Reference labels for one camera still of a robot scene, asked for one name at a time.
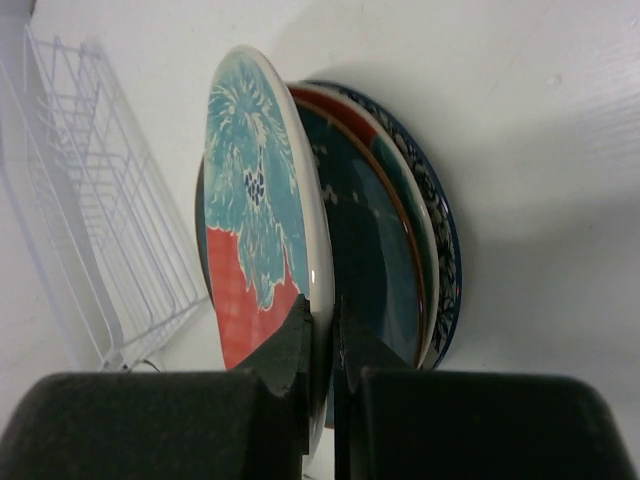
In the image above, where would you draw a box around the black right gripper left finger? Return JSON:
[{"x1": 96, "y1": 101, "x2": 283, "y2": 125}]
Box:
[{"x1": 1, "y1": 297, "x2": 311, "y2": 479}]

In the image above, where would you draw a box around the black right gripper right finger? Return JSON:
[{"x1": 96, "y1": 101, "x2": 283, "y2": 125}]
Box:
[{"x1": 334, "y1": 302, "x2": 639, "y2": 479}]

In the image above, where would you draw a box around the dark blue round plate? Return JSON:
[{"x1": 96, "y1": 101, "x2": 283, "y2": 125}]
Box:
[{"x1": 193, "y1": 97, "x2": 429, "y2": 429}]

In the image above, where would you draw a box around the grey speckled round plate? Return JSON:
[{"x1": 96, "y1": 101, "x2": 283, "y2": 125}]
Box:
[{"x1": 292, "y1": 80, "x2": 462, "y2": 369}]

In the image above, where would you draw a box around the clear plastic dish rack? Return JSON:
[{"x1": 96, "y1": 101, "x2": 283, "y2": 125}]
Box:
[{"x1": 1, "y1": 18, "x2": 207, "y2": 372}]

